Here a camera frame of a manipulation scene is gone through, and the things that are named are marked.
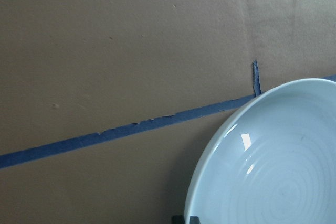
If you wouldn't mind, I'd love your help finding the white round plate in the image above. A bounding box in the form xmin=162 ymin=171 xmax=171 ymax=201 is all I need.
xmin=184 ymin=78 xmax=336 ymax=224

